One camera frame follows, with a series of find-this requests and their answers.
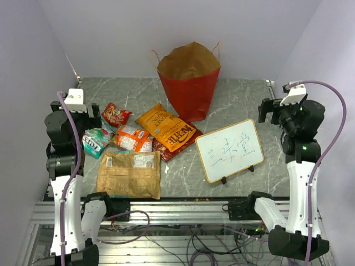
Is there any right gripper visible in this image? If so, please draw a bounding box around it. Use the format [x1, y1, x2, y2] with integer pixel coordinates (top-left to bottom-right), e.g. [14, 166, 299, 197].
[258, 98, 305, 135]

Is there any brown paper snack bag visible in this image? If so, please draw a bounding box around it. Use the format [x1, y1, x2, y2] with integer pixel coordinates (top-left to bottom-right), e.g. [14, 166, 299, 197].
[96, 151, 161, 200]

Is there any red Doritos bag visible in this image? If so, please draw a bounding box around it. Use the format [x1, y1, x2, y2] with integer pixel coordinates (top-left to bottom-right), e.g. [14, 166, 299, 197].
[153, 130, 202, 162]

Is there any yellow Kettle chips bag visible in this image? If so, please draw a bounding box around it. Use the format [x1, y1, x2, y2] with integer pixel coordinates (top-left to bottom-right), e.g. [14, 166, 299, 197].
[135, 104, 196, 152]

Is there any red paper bag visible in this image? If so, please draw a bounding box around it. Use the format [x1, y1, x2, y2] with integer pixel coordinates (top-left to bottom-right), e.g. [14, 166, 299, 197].
[149, 42, 221, 122]

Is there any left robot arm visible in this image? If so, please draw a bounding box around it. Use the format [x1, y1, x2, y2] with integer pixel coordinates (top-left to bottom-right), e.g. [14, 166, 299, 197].
[41, 101, 113, 265]

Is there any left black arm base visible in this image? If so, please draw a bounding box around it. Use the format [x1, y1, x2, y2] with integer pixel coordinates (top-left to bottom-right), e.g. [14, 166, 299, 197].
[110, 198, 131, 222]

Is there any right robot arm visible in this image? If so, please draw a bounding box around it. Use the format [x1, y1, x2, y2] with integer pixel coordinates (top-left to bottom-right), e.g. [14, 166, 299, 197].
[244, 98, 329, 262]

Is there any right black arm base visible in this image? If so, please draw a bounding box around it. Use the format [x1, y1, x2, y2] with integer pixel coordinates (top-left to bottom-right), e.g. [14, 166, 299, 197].
[221, 202, 261, 221]

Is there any teal Fox's mint bag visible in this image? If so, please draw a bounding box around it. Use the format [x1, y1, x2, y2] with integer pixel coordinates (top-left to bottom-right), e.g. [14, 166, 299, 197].
[82, 116, 116, 159]

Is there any orange Fox's candy bag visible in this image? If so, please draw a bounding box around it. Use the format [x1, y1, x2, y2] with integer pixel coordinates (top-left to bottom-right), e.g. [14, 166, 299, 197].
[114, 125, 153, 152]

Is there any small red snack packet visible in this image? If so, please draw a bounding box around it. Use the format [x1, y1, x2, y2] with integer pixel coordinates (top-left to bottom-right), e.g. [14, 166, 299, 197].
[102, 103, 132, 127]

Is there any small whiteboard with stand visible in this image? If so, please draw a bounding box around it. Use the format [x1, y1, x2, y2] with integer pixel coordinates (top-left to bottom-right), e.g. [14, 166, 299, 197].
[195, 119, 264, 183]

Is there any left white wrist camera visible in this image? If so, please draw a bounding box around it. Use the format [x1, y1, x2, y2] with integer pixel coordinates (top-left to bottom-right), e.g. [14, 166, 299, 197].
[64, 88, 87, 113]

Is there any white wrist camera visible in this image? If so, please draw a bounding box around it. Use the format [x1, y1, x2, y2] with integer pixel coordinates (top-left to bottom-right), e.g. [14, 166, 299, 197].
[280, 81, 307, 106]
[64, 88, 87, 113]

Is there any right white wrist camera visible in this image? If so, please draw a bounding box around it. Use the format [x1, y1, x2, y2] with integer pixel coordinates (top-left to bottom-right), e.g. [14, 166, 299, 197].
[280, 81, 307, 106]

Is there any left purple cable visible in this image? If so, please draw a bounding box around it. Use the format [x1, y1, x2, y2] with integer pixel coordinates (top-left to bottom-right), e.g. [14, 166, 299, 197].
[57, 91, 83, 266]

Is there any aluminium frame rail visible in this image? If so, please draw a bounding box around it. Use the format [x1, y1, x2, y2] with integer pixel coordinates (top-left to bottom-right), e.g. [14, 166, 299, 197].
[29, 199, 322, 226]

